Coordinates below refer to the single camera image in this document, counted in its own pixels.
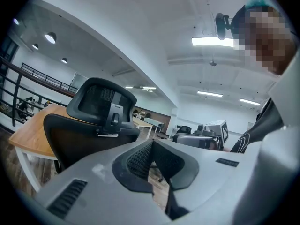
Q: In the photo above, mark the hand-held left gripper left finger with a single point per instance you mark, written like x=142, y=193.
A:
x=137, y=163

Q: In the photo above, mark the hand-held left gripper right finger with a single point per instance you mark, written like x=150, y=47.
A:
x=178, y=170

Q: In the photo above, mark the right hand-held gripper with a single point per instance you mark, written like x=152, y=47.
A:
x=208, y=132

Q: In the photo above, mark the black mesh office chair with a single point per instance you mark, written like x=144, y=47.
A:
x=77, y=135

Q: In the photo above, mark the black background office chair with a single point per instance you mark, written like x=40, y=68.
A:
x=184, y=129

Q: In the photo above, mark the wooden desk with white legs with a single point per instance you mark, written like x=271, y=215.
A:
x=32, y=130

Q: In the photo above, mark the ceiling strip light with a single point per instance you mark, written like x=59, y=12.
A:
x=249, y=101
x=209, y=93
x=149, y=87

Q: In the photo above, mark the white table with light top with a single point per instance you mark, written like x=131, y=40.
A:
x=141, y=123

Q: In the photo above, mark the person's dark striped clothing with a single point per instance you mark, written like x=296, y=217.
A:
x=262, y=125

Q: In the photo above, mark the round ceiling fixture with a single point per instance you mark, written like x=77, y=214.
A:
x=212, y=63

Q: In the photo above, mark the long ceiling light panel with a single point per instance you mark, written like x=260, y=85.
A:
x=212, y=41

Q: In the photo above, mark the person's head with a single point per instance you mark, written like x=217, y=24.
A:
x=264, y=36

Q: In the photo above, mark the round pendant lamp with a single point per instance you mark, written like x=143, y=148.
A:
x=50, y=38
x=64, y=60
x=35, y=46
x=16, y=21

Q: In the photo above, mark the black metal railing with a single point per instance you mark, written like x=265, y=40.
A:
x=16, y=88

